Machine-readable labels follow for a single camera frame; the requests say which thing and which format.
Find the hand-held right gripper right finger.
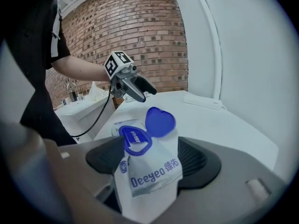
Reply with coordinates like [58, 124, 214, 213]
[144, 136, 288, 224]

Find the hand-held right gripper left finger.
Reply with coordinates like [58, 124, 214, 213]
[56, 135, 141, 224]

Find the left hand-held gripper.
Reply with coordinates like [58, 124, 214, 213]
[104, 51, 158, 103]

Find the blue label wet wipes pack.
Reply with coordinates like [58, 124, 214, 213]
[111, 106, 183, 219]

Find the person's left forearm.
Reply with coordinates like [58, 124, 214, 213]
[50, 55, 110, 83]

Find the white plastic bag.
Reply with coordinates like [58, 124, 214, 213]
[88, 81, 106, 100]

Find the white power strip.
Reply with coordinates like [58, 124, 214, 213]
[183, 93, 222, 112]

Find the white vanity sink cabinet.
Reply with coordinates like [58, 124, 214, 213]
[53, 94, 115, 140]

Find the chrome sink faucet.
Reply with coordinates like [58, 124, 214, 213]
[67, 82, 78, 98]

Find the person's black-clothed torso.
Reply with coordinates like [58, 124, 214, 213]
[4, 0, 78, 147]

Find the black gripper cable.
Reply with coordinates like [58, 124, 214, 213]
[71, 87, 113, 138]

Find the white wall pipe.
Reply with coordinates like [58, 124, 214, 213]
[191, 0, 222, 101]

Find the grey harness strap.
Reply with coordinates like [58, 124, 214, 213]
[50, 8, 63, 57]

